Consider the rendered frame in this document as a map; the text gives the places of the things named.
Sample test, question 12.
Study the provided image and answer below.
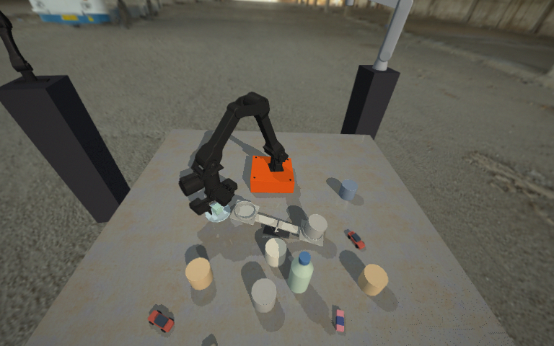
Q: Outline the pink eraser with blue sleeve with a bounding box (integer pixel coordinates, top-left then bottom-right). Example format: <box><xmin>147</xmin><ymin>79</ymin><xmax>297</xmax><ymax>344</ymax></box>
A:
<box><xmin>335</xmin><ymin>309</ymin><xmax>344</xmax><ymax>332</ymax></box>

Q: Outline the red toy car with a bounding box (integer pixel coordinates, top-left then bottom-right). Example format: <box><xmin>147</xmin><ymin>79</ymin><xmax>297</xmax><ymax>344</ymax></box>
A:
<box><xmin>348</xmin><ymin>231</ymin><xmax>365</xmax><ymax>249</ymax></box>
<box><xmin>147</xmin><ymin>311</ymin><xmax>174</xmax><ymax>333</ymax></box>

